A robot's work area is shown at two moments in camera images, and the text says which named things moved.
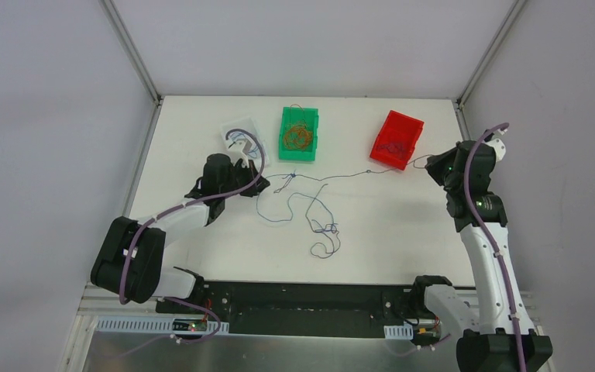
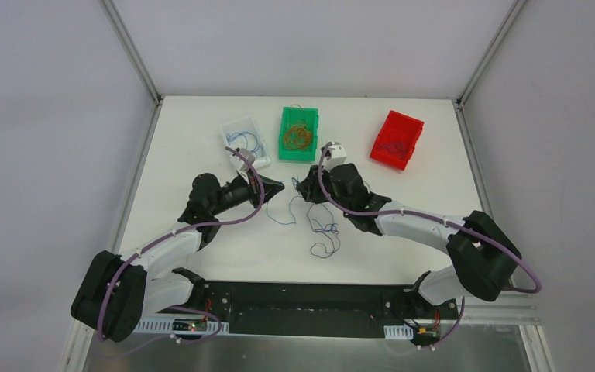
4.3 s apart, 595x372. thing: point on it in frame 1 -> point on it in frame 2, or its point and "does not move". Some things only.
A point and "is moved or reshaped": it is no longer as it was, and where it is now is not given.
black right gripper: [439, 166] -> [316, 184]
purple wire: [392, 147] does not move
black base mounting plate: [307, 308] does not move
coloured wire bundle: [273, 204] is moved or reshaped
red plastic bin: [397, 139] does not move
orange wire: [297, 134] does not move
